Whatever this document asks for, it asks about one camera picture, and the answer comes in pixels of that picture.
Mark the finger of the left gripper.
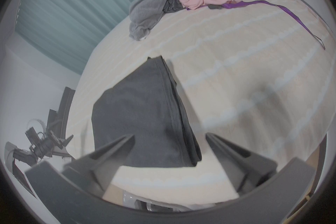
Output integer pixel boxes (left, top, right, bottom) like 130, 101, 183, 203
62, 134, 74, 150

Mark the black shiny garment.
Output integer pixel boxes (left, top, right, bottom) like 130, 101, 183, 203
163, 0, 184, 13

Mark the black T-shirt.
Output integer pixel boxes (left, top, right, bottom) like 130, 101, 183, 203
91, 56, 202, 168

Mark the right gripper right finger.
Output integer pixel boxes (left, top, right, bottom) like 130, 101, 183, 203
205, 133, 278, 194

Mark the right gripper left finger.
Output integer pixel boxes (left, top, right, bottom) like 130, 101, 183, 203
62, 134, 135, 193

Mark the bed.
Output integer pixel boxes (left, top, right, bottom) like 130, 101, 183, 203
64, 0, 332, 205

